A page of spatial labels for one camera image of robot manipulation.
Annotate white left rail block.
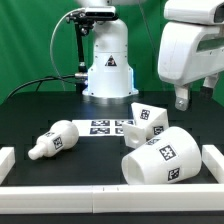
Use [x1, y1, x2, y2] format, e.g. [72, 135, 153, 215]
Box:
[0, 147, 15, 185]

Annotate white lamp bulb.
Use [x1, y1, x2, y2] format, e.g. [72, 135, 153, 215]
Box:
[28, 120, 79, 160]

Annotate white marker sheet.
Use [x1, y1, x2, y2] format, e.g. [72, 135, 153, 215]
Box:
[73, 119, 134, 137]

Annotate white rail block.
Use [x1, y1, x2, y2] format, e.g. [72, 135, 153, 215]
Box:
[0, 147, 15, 185]
[202, 145, 224, 184]

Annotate white right rail block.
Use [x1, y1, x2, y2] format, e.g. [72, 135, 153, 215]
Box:
[202, 145, 224, 184]

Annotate white lamp shade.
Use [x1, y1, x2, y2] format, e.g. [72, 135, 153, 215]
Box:
[121, 127, 202, 185]

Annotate white lamp base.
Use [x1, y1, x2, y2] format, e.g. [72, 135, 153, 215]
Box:
[122, 102, 169, 149]

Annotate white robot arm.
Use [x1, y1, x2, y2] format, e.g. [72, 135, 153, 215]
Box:
[76, 0, 224, 111]

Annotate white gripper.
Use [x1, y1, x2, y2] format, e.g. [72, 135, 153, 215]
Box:
[158, 0, 224, 111]

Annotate black cables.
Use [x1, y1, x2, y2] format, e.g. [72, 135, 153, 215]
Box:
[6, 74, 84, 99]

